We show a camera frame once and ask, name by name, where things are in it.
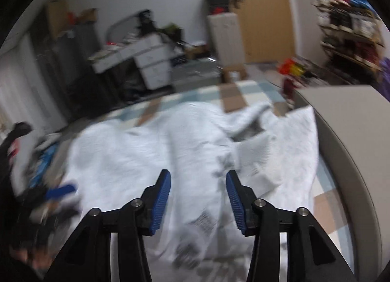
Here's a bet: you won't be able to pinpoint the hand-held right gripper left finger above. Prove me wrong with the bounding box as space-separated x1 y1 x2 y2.
44 169 172 282

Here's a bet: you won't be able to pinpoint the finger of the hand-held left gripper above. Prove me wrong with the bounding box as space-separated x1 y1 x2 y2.
44 182 77 202

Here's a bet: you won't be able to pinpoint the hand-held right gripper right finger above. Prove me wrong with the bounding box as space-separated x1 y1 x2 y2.
226 170 357 282

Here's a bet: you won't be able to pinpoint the light grey hoodie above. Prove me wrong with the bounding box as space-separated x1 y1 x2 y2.
62 102 319 270

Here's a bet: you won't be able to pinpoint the blue plaid shirt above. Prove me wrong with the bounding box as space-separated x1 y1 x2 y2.
30 145 60 188

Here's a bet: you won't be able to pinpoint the dark cloth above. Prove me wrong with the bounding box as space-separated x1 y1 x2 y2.
0 122 32 173

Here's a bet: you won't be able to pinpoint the white curtain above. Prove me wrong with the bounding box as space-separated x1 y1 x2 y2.
0 54 70 136

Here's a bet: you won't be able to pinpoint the black glass cabinet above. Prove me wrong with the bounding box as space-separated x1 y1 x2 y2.
29 31 61 109

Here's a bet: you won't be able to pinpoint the red shoes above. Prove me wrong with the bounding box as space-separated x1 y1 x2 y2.
282 77 295 100

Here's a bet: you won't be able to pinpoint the beige bench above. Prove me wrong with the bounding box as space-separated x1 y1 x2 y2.
294 85 378 282

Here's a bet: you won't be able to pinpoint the grey refrigerator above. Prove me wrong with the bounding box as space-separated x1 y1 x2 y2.
53 23 104 100

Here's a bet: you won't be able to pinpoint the white desk with drawers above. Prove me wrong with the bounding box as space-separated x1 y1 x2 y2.
91 34 174 89

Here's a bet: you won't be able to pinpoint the orange plastic bag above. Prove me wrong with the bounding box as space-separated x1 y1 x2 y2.
279 59 305 76

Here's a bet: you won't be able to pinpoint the white small cabinet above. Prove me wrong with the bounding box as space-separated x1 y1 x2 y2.
207 12 246 68

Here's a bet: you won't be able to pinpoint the flat cardboard sheet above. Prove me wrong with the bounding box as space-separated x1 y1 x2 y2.
46 0 69 39

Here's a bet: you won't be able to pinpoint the arched mirror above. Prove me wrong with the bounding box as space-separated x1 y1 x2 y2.
105 16 142 43

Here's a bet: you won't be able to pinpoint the open cardboard box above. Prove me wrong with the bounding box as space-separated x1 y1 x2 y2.
76 8 98 24

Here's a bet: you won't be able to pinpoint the black canister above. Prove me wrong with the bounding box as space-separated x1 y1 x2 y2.
137 9 153 34

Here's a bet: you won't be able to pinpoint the wooden door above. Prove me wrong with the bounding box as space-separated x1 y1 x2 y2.
219 0 301 65

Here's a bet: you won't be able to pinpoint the black shoe box red logo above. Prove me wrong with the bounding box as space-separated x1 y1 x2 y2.
207 5 232 16

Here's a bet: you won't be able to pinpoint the purple plastic bag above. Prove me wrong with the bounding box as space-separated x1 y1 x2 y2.
373 57 390 100

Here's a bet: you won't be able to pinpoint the bamboo shoe rack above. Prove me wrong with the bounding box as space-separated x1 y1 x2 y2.
312 0 386 78

